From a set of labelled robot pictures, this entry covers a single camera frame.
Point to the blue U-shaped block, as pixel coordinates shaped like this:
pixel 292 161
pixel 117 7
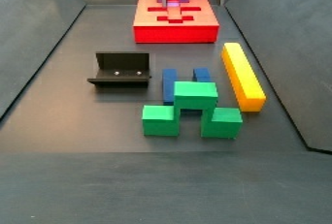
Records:
pixel 201 75

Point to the black angled fixture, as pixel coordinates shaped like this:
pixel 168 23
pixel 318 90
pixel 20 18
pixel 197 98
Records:
pixel 122 67

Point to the red slotted base block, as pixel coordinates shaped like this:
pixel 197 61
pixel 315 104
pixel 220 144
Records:
pixel 181 23

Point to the yellow long bar block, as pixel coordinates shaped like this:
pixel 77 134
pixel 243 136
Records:
pixel 248 91

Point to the green arch block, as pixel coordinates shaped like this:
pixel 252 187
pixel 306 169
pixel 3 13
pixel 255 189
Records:
pixel 196 96

